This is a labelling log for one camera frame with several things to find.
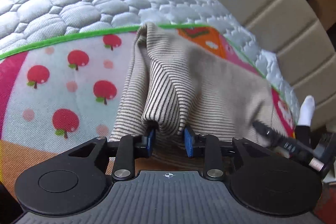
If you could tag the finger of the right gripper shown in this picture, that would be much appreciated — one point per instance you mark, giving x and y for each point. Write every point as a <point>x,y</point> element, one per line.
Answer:
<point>297,151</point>

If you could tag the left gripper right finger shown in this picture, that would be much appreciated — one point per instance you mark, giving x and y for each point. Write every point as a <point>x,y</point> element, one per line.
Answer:
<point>208,148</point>

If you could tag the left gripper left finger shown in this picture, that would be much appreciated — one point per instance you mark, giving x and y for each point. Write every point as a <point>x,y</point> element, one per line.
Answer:
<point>126,150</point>

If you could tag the beige striped garment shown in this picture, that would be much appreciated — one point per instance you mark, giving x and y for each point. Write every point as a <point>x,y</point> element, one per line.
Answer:
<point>172,83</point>

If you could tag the white gloved hand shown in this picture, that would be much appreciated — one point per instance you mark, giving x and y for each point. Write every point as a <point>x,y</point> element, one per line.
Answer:
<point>306,111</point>

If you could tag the colourful cartoon play mat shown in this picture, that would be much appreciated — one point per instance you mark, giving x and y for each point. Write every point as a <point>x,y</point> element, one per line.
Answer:
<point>58,96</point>

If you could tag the beige padded headboard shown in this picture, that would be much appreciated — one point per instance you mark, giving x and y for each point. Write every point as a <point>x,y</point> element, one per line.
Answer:
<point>306,56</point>

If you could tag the grey quilted mattress cover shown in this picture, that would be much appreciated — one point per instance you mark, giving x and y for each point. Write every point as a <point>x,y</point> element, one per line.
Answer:
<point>24,22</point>

